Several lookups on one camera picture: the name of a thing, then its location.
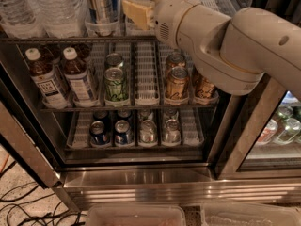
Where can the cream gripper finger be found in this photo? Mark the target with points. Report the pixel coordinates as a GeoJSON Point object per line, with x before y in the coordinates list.
{"type": "Point", "coordinates": [141, 12]}

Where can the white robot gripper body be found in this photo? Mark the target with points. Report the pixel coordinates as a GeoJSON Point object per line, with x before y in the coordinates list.
{"type": "Point", "coordinates": [167, 16]}

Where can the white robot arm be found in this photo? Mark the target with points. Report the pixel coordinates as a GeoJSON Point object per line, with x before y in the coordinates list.
{"type": "Point", "coordinates": [235, 52]}

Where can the left redbull can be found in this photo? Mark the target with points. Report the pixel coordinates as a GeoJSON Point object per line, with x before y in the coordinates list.
{"type": "Point", "coordinates": [102, 17]}

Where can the rear left gold can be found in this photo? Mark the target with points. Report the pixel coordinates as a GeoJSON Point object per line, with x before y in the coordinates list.
{"type": "Point", "coordinates": [173, 60]}

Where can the gold can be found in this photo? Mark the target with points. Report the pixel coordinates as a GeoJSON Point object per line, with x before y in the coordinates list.
{"type": "Point", "coordinates": [177, 83]}
{"type": "Point", "coordinates": [173, 60]}
{"type": "Point", "coordinates": [204, 90]}

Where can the rear green soda can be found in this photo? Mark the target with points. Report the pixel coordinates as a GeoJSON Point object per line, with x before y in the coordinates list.
{"type": "Point", "coordinates": [114, 60]}

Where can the green soda can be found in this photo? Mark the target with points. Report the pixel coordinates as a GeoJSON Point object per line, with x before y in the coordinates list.
{"type": "Point", "coordinates": [114, 60]}
{"type": "Point", "coordinates": [116, 89]}

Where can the front left gold can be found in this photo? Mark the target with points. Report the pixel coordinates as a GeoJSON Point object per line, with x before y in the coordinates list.
{"type": "Point", "coordinates": [177, 83]}

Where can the front green soda can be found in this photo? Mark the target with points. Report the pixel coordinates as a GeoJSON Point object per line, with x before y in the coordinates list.
{"type": "Point", "coordinates": [116, 89]}

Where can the front right gold can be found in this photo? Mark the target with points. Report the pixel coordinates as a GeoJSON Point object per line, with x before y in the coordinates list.
{"type": "Point", "coordinates": [204, 90]}

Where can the stainless steel fridge cabinet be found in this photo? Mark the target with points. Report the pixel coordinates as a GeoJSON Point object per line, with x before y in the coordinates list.
{"type": "Point", "coordinates": [217, 159]}

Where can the front left silver can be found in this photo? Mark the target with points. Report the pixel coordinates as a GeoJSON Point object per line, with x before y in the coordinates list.
{"type": "Point", "coordinates": [148, 133]}

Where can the silver can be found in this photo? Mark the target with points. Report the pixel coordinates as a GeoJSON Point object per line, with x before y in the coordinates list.
{"type": "Point", "coordinates": [172, 133]}
{"type": "Point", "coordinates": [148, 133]}

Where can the front right silver can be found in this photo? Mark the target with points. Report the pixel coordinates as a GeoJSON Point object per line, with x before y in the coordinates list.
{"type": "Point", "coordinates": [172, 133]}

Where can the blue can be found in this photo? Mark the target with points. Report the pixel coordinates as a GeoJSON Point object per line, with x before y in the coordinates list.
{"type": "Point", "coordinates": [98, 132]}
{"type": "Point", "coordinates": [123, 133]}

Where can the front left blue can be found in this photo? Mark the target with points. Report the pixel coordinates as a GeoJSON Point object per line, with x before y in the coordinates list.
{"type": "Point", "coordinates": [98, 132]}

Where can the open fridge glass door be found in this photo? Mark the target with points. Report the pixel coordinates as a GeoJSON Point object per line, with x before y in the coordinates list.
{"type": "Point", "coordinates": [15, 137]}

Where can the clear water bottle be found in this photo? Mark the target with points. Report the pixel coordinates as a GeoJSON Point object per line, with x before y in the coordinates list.
{"type": "Point", "coordinates": [19, 20]}
{"type": "Point", "coordinates": [60, 18]}

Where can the right tea bottle white cap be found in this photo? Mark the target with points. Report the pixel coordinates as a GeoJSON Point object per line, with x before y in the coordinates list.
{"type": "Point", "coordinates": [79, 77]}

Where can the tea bottle white cap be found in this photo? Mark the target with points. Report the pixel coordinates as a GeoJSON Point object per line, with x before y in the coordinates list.
{"type": "Point", "coordinates": [47, 79]}
{"type": "Point", "coordinates": [79, 77]}

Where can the left tea bottle white cap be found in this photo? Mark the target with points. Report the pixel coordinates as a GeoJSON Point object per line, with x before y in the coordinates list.
{"type": "Point", "coordinates": [47, 79]}

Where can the left clear water bottle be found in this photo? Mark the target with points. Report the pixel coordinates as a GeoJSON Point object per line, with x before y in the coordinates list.
{"type": "Point", "coordinates": [19, 20]}

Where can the cans behind right door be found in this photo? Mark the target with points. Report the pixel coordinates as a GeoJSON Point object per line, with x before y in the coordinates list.
{"type": "Point", "coordinates": [281, 129]}

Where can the left clear plastic bin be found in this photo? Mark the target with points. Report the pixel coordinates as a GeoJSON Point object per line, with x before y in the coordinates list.
{"type": "Point", "coordinates": [125, 214]}

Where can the clear plastic bin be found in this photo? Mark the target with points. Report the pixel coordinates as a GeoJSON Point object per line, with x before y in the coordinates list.
{"type": "Point", "coordinates": [247, 214]}
{"type": "Point", "coordinates": [125, 214]}

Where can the right clear plastic bin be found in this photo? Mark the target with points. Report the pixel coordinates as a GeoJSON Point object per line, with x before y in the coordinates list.
{"type": "Point", "coordinates": [247, 214]}

